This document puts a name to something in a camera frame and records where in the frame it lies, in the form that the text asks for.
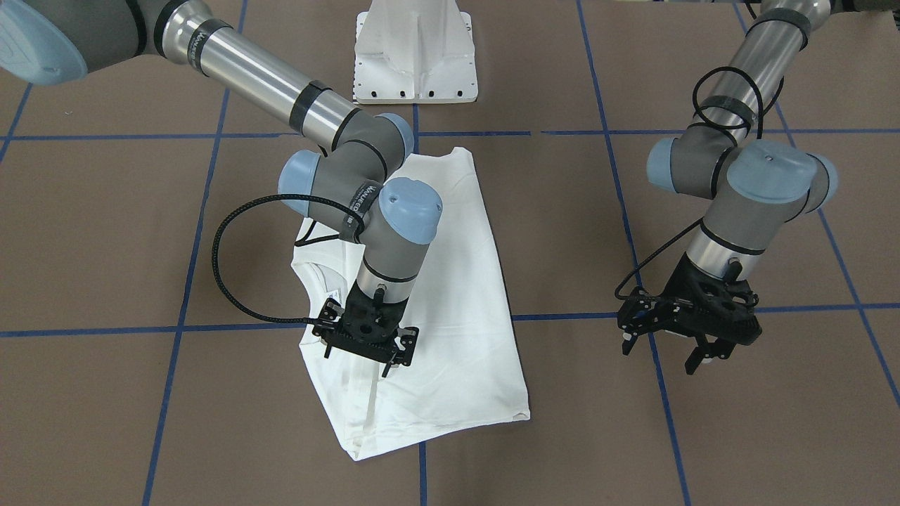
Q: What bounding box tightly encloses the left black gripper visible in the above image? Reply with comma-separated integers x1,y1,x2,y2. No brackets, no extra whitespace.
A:
616,256,762,375

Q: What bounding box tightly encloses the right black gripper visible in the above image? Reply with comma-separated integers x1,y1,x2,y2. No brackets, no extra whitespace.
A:
312,285,419,378

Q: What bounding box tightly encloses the white long-sleeve printed shirt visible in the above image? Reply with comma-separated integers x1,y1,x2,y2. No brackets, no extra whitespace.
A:
298,147,531,461

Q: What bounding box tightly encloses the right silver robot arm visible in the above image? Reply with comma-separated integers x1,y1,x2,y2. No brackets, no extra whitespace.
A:
2,57,308,394

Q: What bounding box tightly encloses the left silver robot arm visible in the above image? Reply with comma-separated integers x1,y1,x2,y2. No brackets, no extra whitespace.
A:
615,1,898,375

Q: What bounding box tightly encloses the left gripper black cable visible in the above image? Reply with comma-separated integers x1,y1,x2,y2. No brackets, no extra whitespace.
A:
613,65,785,303

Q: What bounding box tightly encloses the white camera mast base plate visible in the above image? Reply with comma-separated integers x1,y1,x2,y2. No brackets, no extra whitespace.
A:
352,1,479,105

